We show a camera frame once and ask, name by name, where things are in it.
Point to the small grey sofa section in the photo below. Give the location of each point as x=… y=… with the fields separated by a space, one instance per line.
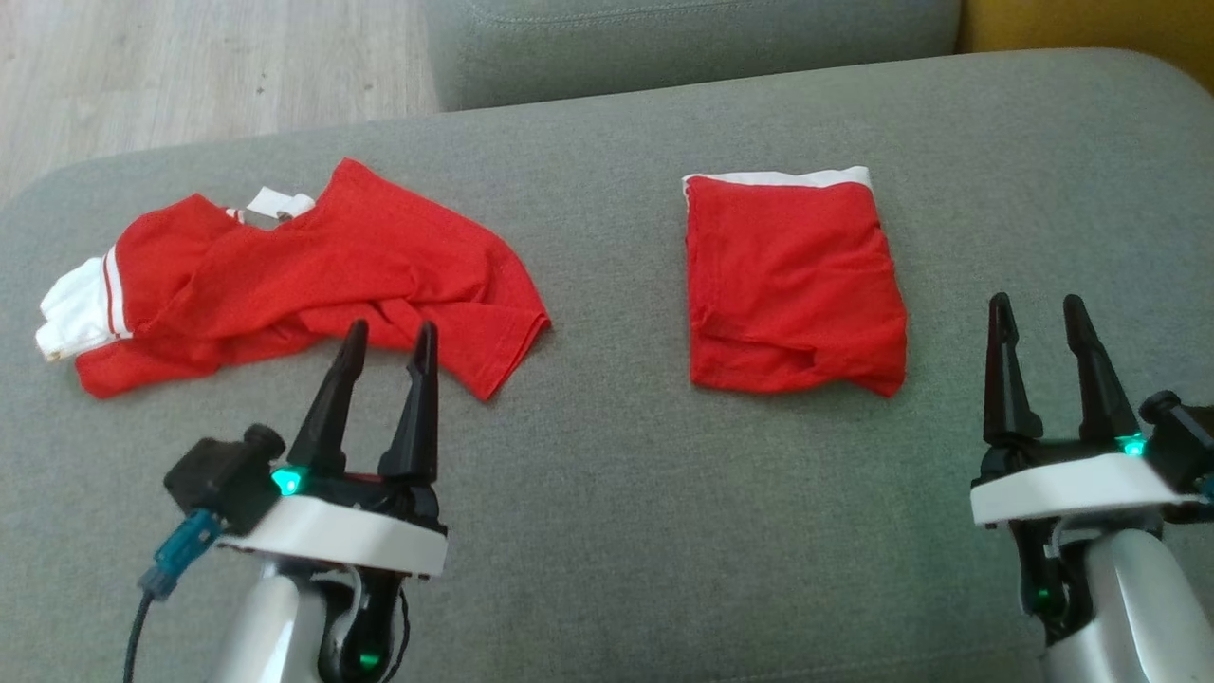
x=683 y=47

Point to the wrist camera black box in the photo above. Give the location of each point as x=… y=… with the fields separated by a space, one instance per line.
x=223 y=479
x=1181 y=441

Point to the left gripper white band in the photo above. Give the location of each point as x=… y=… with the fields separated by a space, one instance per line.
x=351 y=536

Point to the red shorts white stripe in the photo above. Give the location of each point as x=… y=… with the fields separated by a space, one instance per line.
x=792 y=285

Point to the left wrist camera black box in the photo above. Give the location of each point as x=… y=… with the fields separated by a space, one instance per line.
x=223 y=479

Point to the yellow sofa backrest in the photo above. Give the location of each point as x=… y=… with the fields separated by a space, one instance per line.
x=1091 y=28

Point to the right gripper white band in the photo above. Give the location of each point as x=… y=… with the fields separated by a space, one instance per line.
x=1072 y=489

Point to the red basketball jersey white sleeves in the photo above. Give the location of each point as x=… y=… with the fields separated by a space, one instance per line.
x=360 y=266

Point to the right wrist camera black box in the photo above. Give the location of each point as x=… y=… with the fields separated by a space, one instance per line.
x=1181 y=441

